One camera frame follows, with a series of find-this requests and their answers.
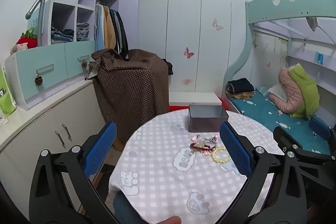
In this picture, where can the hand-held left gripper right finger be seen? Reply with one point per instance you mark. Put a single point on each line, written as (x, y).
(233, 150)

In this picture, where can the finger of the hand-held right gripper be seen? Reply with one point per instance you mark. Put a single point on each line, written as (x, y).
(286, 140)
(319, 129)

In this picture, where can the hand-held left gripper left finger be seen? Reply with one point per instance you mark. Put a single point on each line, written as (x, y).
(101, 150)

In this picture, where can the grey metal box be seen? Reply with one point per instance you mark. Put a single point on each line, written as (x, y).
(204, 123)

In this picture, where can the person's left hand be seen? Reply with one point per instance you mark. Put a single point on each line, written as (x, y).
(168, 220)

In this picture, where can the teal printed bedsheet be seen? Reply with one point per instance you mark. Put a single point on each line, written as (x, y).
(265, 111)

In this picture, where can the white pillow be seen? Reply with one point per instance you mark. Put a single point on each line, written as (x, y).
(277, 91)

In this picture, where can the folded yellow patterned cloth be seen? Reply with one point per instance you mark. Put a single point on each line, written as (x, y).
(241, 96)

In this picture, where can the round table with checked cloth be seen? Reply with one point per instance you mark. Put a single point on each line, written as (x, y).
(157, 174)

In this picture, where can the person's leg in jeans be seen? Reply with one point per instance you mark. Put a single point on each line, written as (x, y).
(123, 209)

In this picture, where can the cream lower cabinet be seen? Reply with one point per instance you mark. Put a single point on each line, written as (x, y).
(39, 129)

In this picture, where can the folded dark clothes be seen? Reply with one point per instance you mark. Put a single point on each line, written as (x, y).
(240, 85)

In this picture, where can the white and red storage box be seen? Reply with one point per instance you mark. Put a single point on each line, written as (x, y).
(194, 98)

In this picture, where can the brown dotted cloth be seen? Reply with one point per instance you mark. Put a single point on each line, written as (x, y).
(126, 87)

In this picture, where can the small blue box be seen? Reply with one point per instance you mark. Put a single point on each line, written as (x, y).
(319, 58)

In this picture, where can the pale pink butterfly sticker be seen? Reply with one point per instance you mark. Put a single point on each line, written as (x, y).
(187, 81)

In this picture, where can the pinecone ornament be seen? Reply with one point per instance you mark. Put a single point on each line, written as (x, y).
(38, 80)
(84, 64)

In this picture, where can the teal drawer unit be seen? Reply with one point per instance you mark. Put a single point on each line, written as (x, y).
(52, 74)

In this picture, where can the black cloth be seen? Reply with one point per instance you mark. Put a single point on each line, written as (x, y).
(169, 66)

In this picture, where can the red butterfly sticker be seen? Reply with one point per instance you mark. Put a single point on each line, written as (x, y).
(188, 53)

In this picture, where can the green paper bag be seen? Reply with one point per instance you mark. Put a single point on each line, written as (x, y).
(6, 98)

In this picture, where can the dark hanging jackets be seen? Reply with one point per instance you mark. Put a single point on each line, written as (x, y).
(122, 35)

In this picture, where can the folded grey clothes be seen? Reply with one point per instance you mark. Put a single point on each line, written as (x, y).
(82, 32)

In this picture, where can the light blue hanging shirt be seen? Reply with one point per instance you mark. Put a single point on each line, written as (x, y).
(99, 29)

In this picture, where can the folded blue jeans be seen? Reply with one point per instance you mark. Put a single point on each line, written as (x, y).
(61, 36)

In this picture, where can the tan hanging coat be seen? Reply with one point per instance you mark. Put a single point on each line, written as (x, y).
(109, 29)

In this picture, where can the beige butterfly sticker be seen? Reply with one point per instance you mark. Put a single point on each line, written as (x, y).
(217, 24)

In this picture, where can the red strawberry plush toy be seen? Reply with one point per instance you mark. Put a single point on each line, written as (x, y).
(29, 43)

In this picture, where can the teal bunk bed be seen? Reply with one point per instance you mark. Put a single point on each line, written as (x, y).
(262, 8)

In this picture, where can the white wardrobe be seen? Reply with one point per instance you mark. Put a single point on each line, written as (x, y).
(183, 16)

